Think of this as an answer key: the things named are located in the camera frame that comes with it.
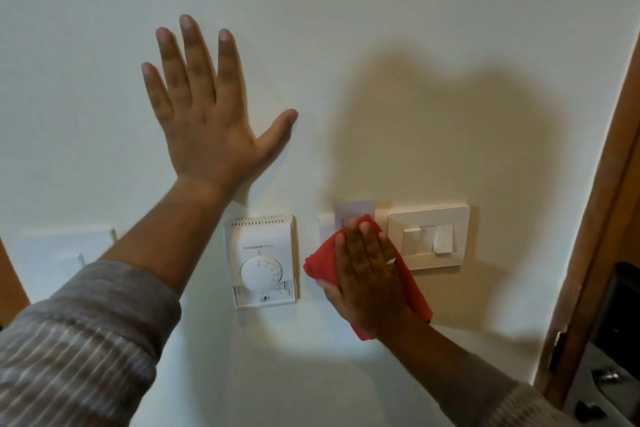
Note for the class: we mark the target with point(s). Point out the red cleaning cloth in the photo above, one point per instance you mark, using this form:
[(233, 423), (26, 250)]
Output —
[(320, 264)]

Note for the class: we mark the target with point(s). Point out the person's left forearm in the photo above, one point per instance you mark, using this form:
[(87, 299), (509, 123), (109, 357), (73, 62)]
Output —
[(160, 241)]

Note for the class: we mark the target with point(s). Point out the dark door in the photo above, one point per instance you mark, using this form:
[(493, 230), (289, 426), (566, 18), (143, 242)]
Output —
[(617, 321)]

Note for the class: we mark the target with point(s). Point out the person's left little finger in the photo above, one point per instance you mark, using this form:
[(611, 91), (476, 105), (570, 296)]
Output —
[(156, 91)]

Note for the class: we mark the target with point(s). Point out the person's left thumb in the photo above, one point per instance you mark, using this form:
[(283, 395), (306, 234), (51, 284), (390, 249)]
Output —
[(280, 131)]

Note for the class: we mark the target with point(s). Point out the person's right little finger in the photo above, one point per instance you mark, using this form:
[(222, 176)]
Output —
[(387, 249)]

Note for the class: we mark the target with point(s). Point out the person's left middle finger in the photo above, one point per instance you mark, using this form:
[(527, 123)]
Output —
[(197, 59)]

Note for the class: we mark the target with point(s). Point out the brown wooden panel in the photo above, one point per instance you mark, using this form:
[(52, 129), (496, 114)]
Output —
[(11, 286)]

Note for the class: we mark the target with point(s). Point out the person's right hand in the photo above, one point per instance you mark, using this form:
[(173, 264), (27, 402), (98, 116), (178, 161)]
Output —
[(367, 296)]

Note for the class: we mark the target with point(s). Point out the white dial thermostat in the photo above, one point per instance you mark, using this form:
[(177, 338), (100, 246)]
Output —
[(260, 251)]

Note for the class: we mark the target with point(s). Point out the brown wooden door frame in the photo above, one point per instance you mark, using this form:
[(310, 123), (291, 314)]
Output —
[(595, 221)]

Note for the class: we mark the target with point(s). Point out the person's right forearm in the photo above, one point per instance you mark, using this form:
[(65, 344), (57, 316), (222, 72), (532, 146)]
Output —
[(450, 371)]

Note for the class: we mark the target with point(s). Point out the person's right thumb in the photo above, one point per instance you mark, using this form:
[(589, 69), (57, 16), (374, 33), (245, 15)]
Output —
[(327, 289)]

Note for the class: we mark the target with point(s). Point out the pale key card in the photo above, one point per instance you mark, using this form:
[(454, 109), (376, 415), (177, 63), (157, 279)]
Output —
[(352, 210)]

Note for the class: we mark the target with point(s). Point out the white key card holder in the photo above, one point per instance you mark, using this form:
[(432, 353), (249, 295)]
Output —
[(326, 226)]

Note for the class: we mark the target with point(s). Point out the person's right middle finger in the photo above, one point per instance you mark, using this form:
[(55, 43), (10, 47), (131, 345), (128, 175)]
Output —
[(356, 251)]

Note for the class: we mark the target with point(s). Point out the person's left hand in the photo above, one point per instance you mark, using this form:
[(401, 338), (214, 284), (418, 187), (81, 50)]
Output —
[(207, 136)]

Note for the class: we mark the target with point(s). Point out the white wall light switch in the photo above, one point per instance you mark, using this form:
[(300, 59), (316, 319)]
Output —
[(430, 236)]

